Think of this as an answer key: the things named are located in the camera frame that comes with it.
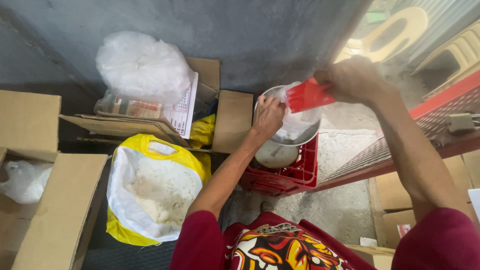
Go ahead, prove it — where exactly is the large open cardboard carton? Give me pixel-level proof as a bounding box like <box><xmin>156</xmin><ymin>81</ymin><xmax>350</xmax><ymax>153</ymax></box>
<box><xmin>0</xmin><ymin>90</ymin><xmax>109</xmax><ymax>270</ymax></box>

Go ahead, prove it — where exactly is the person's right hand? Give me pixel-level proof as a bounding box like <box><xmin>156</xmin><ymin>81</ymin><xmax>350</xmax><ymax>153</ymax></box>
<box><xmin>313</xmin><ymin>55</ymin><xmax>398</xmax><ymax>105</ymax></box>

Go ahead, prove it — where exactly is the small clear plastic bag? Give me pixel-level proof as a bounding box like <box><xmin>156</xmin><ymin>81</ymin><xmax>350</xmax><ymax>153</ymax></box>
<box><xmin>275</xmin><ymin>81</ymin><xmax>324</xmax><ymax>141</ymax></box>

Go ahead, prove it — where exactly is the printed packet in clear bag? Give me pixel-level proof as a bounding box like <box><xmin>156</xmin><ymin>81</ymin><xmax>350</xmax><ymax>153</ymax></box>
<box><xmin>94</xmin><ymin>90</ymin><xmax>164</xmax><ymax>119</ymax></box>

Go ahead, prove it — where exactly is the red plastic crate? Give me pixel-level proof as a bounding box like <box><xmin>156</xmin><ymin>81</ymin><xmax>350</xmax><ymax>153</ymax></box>
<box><xmin>240</xmin><ymin>132</ymin><xmax>319</xmax><ymax>199</ymax></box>

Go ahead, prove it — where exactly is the open cardboard box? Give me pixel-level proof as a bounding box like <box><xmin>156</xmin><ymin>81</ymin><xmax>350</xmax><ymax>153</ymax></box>
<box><xmin>59</xmin><ymin>57</ymin><xmax>254</xmax><ymax>154</ymax></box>

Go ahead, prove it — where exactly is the paper calendar sheet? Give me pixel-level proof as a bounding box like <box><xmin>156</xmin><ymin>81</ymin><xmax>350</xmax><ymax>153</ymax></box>
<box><xmin>161</xmin><ymin>72</ymin><xmax>199</xmax><ymax>140</ymax></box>

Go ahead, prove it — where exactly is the large clear plastic bag bundle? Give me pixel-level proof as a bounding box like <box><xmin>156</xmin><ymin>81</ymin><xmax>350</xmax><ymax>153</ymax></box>
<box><xmin>95</xmin><ymin>31</ymin><xmax>196</xmax><ymax>105</ymax></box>

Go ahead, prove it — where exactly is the yellow plastic bag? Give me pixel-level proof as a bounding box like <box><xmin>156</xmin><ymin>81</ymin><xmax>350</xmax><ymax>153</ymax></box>
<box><xmin>188</xmin><ymin>113</ymin><xmax>217</xmax><ymax>149</ymax></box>

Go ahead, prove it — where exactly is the person's maroon printed shirt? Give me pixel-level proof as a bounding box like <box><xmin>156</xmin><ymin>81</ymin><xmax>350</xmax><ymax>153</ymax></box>
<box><xmin>169</xmin><ymin>207</ymin><xmax>480</xmax><ymax>270</ymax></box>

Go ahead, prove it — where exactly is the person's left hand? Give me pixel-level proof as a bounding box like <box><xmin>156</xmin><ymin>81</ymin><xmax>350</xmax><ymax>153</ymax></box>
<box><xmin>252</xmin><ymin>95</ymin><xmax>287</xmax><ymax>136</ymax></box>

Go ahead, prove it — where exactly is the yellow sack of white flour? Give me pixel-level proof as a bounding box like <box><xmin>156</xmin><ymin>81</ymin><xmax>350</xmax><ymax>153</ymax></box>
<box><xmin>106</xmin><ymin>134</ymin><xmax>212</xmax><ymax>247</ymax></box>

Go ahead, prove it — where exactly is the crumpled white plastic bag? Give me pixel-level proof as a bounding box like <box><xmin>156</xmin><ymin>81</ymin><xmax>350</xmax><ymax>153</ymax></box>
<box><xmin>0</xmin><ymin>160</ymin><xmax>54</xmax><ymax>205</ymax></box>

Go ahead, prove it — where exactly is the red plastic scoop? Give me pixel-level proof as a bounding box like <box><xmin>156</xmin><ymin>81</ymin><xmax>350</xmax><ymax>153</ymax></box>
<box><xmin>285</xmin><ymin>77</ymin><xmax>336</xmax><ymax>114</ymax></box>

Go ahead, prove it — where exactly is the stack of cardboard boxes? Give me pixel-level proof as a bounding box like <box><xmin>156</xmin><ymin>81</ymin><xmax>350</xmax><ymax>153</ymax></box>
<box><xmin>345</xmin><ymin>150</ymin><xmax>480</xmax><ymax>270</ymax></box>

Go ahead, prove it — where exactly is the red metal mesh gate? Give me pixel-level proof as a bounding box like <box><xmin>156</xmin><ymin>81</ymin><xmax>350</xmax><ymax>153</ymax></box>
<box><xmin>310</xmin><ymin>70</ymin><xmax>480</xmax><ymax>193</ymax></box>

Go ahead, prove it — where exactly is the beige plastic chair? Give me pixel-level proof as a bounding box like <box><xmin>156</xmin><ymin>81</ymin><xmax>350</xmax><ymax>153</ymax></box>
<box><xmin>411</xmin><ymin>20</ymin><xmax>480</xmax><ymax>100</ymax></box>
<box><xmin>335</xmin><ymin>7</ymin><xmax>429</xmax><ymax>64</ymax></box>

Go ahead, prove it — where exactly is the white dial weighing scale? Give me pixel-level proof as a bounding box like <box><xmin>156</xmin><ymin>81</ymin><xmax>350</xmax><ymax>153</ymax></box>
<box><xmin>254</xmin><ymin>139</ymin><xmax>300</xmax><ymax>169</ymax></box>

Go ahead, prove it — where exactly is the metal weighing scale pan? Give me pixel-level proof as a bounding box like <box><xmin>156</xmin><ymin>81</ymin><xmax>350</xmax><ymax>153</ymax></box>
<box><xmin>254</xmin><ymin>85</ymin><xmax>322</xmax><ymax>147</ymax></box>

